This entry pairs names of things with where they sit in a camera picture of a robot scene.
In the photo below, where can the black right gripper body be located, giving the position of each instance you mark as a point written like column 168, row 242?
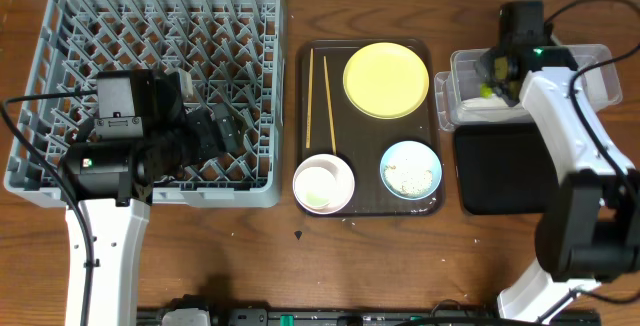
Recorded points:
column 486, row 68

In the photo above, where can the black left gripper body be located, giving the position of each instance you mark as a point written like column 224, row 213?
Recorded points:
column 220, row 129

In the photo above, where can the green snack wrapper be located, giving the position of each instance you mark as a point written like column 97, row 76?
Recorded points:
column 486, row 91

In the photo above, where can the pink bowl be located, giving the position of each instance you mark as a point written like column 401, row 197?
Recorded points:
column 344, row 177

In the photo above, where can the light blue bowl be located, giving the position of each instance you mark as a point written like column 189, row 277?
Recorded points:
column 415, row 153

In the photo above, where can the small white cup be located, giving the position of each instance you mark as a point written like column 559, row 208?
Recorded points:
column 315, row 187

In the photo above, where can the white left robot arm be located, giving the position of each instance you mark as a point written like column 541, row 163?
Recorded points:
column 111, row 185

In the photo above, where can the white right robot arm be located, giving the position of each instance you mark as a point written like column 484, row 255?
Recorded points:
column 590, row 235

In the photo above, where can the black waste bin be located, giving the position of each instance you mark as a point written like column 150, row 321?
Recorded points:
column 504, row 169

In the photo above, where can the grey plastic dish rack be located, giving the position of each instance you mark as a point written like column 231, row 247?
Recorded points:
column 234, row 51

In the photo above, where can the clear plastic bin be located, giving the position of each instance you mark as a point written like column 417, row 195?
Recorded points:
column 460, row 101

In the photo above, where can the dark brown serving tray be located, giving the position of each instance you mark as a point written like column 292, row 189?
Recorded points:
column 361, row 140

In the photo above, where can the yellow round plate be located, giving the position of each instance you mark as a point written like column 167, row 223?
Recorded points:
column 386, row 80

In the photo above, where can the rice pile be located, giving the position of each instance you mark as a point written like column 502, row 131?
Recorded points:
column 408, row 179

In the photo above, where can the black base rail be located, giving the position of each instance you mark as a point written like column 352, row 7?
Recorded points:
column 196, row 310

